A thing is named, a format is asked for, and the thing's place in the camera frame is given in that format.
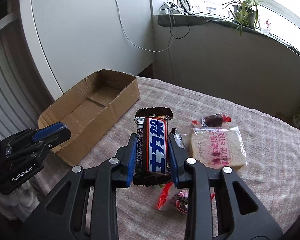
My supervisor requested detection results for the black cable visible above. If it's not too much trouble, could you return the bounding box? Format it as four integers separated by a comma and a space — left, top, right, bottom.
157, 0, 191, 40

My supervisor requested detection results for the ring light on sill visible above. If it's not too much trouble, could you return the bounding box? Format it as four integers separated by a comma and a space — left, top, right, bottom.
179, 0, 192, 14

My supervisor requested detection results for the white cabinet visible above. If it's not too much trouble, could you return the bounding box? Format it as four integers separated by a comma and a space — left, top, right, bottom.
19, 0, 154, 99

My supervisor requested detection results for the packaged white bread slice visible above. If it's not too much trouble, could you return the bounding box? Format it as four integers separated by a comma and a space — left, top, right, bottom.
189, 126, 247, 169

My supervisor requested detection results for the white cloth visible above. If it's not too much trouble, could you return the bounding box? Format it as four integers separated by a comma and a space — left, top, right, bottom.
0, 180, 39, 222

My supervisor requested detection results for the dark green windowsill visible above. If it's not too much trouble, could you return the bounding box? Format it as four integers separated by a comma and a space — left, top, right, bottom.
157, 14, 300, 56

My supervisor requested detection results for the red dark candy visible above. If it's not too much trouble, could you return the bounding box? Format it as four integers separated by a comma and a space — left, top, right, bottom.
155, 181, 216, 215

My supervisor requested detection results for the white slatted radiator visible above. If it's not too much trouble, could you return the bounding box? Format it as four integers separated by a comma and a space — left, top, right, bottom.
0, 21, 53, 139

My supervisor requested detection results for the dark snack red-edged clear bag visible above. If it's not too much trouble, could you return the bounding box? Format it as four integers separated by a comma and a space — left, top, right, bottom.
191, 113, 231, 128

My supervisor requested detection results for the white cable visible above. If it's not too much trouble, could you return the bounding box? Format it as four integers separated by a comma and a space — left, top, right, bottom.
113, 0, 173, 54

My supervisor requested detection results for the brown cardboard box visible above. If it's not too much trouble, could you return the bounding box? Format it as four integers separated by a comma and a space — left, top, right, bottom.
38, 69, 140, 166

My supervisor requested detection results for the potted spider plant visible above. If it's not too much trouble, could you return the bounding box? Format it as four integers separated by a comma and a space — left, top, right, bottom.
222, 0, 261, 36

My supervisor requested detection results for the Snickers chocolate bar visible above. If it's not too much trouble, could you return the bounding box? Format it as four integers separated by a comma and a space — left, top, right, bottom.
133, 107, 173, 186

